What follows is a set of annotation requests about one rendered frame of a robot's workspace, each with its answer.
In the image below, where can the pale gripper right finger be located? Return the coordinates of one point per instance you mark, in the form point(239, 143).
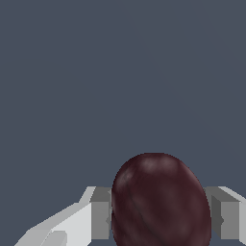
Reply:
point(229, 217)

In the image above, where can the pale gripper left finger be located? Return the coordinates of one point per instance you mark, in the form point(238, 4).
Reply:
point(80, 221)

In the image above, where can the dark red plum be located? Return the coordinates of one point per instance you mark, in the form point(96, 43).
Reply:
point(160, 201)

